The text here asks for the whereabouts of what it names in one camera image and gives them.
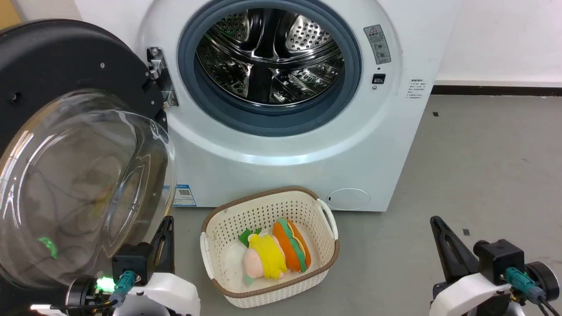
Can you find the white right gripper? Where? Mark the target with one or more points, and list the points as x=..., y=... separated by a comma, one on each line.
x=465, y=298

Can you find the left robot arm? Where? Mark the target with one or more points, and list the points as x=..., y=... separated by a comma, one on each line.
x=81, y=292

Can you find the round white filter cover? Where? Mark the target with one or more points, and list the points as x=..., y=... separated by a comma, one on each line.
x=349, y=199

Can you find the black washer door with glass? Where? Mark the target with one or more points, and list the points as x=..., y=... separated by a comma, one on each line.
x=52, y=57

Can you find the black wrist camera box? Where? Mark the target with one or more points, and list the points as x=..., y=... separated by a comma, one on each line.
x=500, y=259
x=131, y=261

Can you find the grey warning sticker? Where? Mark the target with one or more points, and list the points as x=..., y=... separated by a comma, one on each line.
x=377, y=44

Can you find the metal door hinge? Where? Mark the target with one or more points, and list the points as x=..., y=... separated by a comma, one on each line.
x=158, y=59

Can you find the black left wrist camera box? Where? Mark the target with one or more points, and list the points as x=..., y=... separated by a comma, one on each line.
x=131, y=261

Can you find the blue white QR label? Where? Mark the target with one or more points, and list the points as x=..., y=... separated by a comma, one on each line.
x=184, y=196

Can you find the pink doll in yellow clothes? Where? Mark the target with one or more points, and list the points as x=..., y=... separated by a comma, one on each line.
x=265, y=256

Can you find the orange hot dog plush toy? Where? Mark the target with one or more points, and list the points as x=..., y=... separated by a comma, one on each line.
x=293, y=248

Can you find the dark baseboard strip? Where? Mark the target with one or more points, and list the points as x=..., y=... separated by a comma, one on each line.
x=496, y=90

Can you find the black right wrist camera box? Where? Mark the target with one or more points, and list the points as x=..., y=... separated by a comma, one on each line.
x=500, y=259

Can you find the stainless steel washer drum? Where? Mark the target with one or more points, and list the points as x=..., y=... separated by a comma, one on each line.
x=268, y=74

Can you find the cream laundry basket brown rim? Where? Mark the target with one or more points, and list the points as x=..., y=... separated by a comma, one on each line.
x=228, y=219

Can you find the white front-load washing machine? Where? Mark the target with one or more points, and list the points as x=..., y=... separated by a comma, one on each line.
x=272, y=175

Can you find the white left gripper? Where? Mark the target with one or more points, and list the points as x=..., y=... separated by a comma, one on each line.
x=167, y=294

